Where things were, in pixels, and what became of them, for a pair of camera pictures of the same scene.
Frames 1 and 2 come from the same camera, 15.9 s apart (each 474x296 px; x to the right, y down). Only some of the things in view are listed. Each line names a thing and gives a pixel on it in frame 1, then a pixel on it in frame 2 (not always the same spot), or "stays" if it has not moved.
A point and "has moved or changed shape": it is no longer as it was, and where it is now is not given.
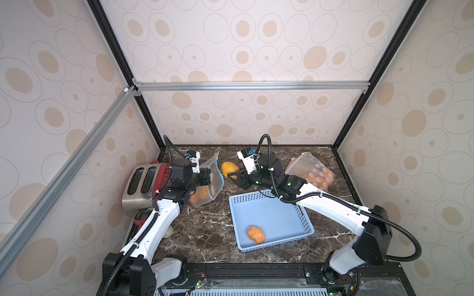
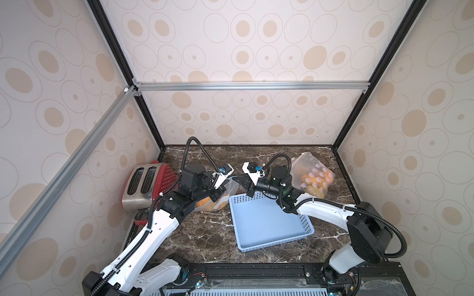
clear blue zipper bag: (207, 193) has moved or changed shape
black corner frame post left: (133, 81) stays
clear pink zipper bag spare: (306, 167) stays
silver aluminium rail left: (76, 158) stays
